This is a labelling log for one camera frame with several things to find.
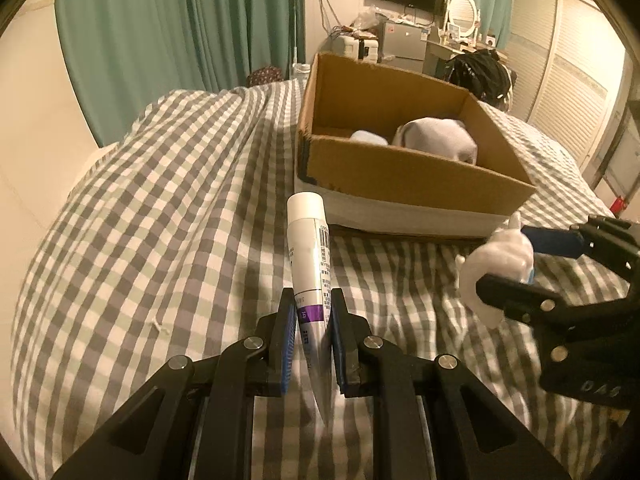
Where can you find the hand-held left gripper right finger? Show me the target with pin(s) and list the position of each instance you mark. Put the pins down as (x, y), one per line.
(337, 342)

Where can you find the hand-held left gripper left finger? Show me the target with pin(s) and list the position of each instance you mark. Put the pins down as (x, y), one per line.
(287, 342)

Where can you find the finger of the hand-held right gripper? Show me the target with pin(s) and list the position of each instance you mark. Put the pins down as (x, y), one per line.
(550, 240)
(515, 297)

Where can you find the white tube with purple band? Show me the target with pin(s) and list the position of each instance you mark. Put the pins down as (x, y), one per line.
(310, 260)

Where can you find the grey white cloth bundle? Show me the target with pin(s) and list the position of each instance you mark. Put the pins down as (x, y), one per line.
(435, 137)

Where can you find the brown cardboard box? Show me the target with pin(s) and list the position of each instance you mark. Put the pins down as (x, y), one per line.
(400, 185)

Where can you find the small red object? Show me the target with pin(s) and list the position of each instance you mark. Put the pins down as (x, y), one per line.
(619, 204)

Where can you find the grey white checked blanket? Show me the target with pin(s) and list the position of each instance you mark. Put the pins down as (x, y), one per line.
(175, 235)

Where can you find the white louvred wardrobe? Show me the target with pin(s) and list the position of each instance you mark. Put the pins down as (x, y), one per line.
(575, 70)

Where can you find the black jacket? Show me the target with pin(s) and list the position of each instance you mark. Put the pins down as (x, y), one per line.
(480, 72)

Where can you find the white dressing table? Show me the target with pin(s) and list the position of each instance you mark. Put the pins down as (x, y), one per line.
(435, 52)

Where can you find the narrow green curtain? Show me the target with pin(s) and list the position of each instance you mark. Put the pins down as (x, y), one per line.
(506, 10)

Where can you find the oval white mirror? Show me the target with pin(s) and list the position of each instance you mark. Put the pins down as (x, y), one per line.
(462, 10)

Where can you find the dark patterned bag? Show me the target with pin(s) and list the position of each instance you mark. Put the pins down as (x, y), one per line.
(265, 75)

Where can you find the white suitcase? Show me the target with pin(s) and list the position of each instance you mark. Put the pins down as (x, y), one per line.
(350, 45)

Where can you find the clear plastic bag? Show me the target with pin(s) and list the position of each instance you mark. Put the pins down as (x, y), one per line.
(364, 19)

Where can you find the wide green curtain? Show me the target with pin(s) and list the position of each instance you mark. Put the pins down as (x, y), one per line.
(150, 25)

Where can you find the small white desk frame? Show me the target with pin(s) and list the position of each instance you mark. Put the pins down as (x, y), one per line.
(454, 28)

